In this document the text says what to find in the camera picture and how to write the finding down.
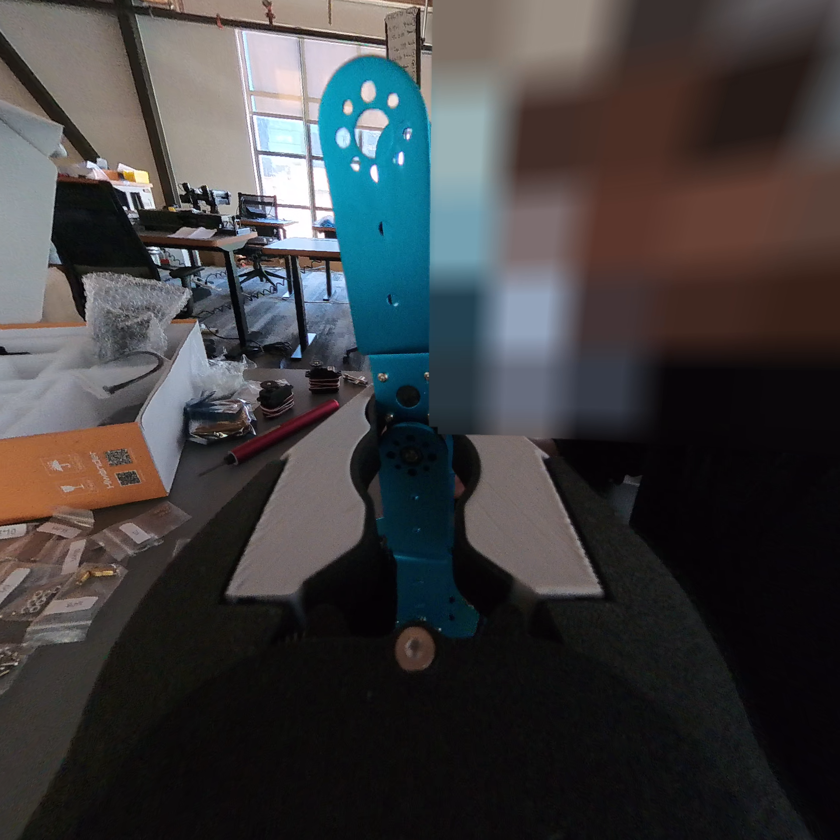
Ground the blue toy robot arm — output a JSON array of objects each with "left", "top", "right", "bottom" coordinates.
[{"left": 318, "top": 56, "right": 480, "bottom": 641}]

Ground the person's black clothed torso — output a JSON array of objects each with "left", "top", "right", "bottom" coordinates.
[{"left": 551, "top": 367, "right": 840, "bottom": 840}]

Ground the office window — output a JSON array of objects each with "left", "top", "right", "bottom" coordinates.
[{"left": 238, "top": 29, "right": 388, "bottom": 227}]

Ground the clear plastic wrap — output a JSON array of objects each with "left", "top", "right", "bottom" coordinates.
[{"left": 192, "top": 354, "right": 258, "bottom": 403}]

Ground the red screwdriver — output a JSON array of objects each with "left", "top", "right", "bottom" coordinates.
[{"left": 200, "top": 399, "right": 341, "bottom": 476}]

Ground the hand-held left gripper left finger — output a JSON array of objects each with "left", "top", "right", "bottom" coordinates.
[{"left": 224, "top": 392, "right": 398, "bottom": 631}]

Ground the white cardboard box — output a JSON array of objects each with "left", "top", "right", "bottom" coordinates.
[{"left": 0, "top": 98, "right": 211, "bottom": 526}]

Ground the silver antistatic bag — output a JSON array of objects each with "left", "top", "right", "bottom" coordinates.
[{"left": 184, "top": 392, "right": 258, "bottom": 446}]

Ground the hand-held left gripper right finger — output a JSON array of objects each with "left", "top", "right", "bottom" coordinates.
[{"left": 453, "top": 436, "right": 606, "bottom": 630}]

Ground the bubble wrap bundle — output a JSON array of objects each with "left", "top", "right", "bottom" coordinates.
[{"left": 82, "top": 272, "right": 193, "bottom": 363}]

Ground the black cable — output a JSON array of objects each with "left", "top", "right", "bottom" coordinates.
[{"left": 101, "top": 350, "right": 173, "bottom": 398}]

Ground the pile of small hardware bags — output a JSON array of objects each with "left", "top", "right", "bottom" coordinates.
[{"left": 0, "top": 502, "right": 191, "bottom": 680}]

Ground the black office chair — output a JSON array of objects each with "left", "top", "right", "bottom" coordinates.
[
  {"left": 236, "top": 193, "right": 291, "bottom": 296},
  {"left": 52, "top": 178, "right": 204, "bottom": 316}
]

